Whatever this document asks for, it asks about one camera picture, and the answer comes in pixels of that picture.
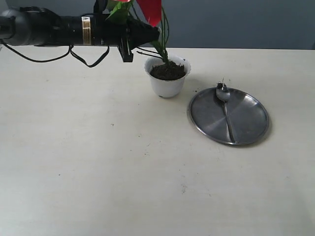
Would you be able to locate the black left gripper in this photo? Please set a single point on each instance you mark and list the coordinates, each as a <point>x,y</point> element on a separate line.
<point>93,29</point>

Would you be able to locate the dark brown potting soil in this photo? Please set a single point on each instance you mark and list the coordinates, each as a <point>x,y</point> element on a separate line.
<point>168,72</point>

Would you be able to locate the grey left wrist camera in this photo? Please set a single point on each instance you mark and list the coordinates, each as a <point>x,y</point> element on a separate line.
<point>101,6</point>

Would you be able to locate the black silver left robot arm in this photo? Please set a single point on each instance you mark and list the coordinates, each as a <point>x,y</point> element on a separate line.
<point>41,27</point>

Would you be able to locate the stainless steel spork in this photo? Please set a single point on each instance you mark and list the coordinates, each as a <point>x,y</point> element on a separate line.
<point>223,94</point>

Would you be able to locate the white plastic flower pot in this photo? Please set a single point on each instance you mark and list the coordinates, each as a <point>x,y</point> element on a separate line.
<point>167,88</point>

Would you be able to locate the round stainless steel plate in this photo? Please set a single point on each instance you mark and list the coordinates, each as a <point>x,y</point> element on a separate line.
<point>242,120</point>

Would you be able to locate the artificial red anthurium plant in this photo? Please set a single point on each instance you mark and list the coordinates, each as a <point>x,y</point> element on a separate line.
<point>120,11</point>

